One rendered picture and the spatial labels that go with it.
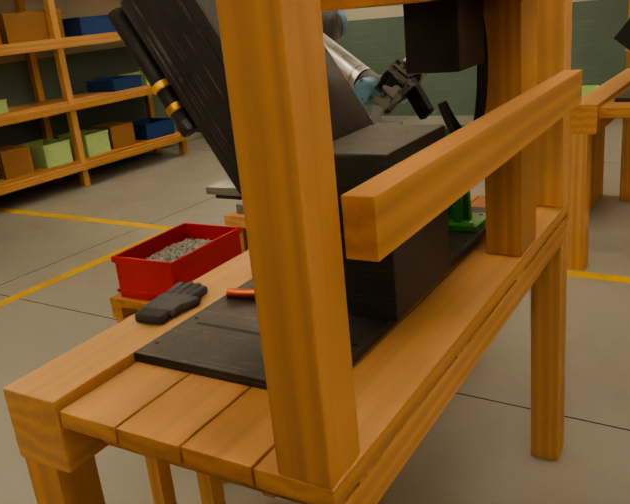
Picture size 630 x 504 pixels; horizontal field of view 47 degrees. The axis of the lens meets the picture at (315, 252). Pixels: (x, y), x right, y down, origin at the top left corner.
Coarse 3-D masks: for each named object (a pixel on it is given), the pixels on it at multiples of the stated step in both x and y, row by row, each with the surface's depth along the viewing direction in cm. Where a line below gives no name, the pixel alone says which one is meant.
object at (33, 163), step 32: (0, 32) 649; (32, 32) 664; (64, 32) 690; (96, 32) 721; (32, 64) 707; (64, 64) 687; (64, 96) 695; (96, 96) 723; (128, 96) 752; (96, 128) 766; (128, 128) 771; (160, 128) 807; (0, 160) 653; (32, 160) 699; (64, 160) 704; (96, 160) 725; (0, 192) 640
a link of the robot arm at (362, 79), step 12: (324, 36) 216; (336, 48) 213; (336, 60) 211; (348, 60) 210; (348, 72) 209; (360, 72) 207; (372, 72) 207; (360, 84) 204; (372, 84) 202; (360, 96) 205; (372, 96) 203; (384, 96) 206
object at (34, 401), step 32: (224, 288) 170; (128, 320) 157; (96, 352) 144; (128, 352) 142; (32, 384) 133; (64, 384) 132; (96, 384) 134; (32, 416) 131; (32, 448) 135; (64, 448) 129; (96, 448) 136
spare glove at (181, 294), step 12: (180, 288) 166; (192, 288) 166; (204, 288) 166; (156, 300) 160; (168, 300) 160; (180, 300) 159; (192, 300) 160; (144, 312) 155; (156, 312) 154; (168, 312) 155; (180, 312) 158
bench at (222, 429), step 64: (512, 256) 178; (448, 320) 147; (128, 384) 134; (192, 384) 132; (384, 384) 125; (448, 384) 138; (128, 448) 120; (192, 448) 112; (256, 448) 110; (384, 448) 113
